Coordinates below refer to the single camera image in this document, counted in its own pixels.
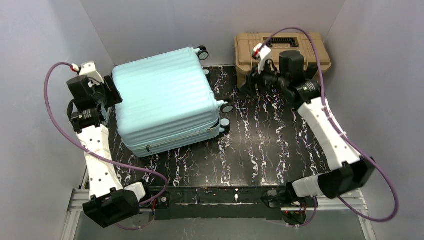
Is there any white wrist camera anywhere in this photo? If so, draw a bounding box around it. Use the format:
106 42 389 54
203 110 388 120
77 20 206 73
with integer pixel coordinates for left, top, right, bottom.
252 43 272 74
70 61 105 84

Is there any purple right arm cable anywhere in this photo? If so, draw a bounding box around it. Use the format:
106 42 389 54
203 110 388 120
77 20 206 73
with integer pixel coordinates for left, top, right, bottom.
256 27 400 229

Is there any tan plastic toolbox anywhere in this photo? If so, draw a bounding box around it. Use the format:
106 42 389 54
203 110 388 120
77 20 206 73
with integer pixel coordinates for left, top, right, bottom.
234 31 332 89

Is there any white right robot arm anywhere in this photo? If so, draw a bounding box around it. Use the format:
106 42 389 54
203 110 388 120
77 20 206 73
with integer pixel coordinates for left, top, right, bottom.
241 48 375 202

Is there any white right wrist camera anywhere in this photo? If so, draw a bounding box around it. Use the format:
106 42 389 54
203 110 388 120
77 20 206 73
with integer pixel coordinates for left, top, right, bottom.
252 43 272 74

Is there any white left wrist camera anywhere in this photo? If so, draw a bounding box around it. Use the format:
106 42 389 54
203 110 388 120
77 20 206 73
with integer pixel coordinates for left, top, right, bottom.
70 61 105 84

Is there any light blue suitcase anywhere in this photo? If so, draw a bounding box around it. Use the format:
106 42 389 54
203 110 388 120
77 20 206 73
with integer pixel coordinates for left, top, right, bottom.
112 47 221 158

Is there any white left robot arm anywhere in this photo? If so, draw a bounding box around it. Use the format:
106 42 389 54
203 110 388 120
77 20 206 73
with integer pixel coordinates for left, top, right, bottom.
66 74 151 228

